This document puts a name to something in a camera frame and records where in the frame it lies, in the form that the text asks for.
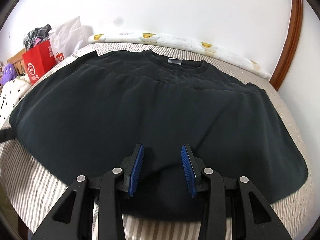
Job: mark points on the striped bed sheet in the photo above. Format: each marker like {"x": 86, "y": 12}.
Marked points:
{"x": 32, "y": 170}

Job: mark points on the purple plush toy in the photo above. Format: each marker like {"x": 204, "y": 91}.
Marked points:
{"x": 8, "y": 72}

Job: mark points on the duck print pillow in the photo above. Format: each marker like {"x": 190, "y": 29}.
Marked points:
{"x": 175, "y": 40}

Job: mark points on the white paper bag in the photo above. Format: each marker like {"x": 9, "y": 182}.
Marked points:
{"x": 67, "y": 35}

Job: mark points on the black sweatshirt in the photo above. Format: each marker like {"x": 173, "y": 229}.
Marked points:
{"x": 125, "y": 110}

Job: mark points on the brown wooden door frame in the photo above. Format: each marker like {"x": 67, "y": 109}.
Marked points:
{"x": 292, "y": 42}

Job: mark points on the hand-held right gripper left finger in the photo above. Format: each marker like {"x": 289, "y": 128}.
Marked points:
{"x": 136, "y": 172}

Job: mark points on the dark plaid clothes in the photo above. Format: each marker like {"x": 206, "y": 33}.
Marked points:
{"x": 35, "y": 36}

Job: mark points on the wooden headboard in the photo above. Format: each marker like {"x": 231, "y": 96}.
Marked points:
{"x": 17, "y": 57}

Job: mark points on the white dotted pillow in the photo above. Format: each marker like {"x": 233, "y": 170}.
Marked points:
{"x": 12, "y": 92}

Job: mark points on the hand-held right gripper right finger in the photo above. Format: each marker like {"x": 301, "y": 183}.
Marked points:
{"x": 187, "y": 172}

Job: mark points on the red paper bag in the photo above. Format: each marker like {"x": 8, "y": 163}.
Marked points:
{"x": 37, "y": 62}

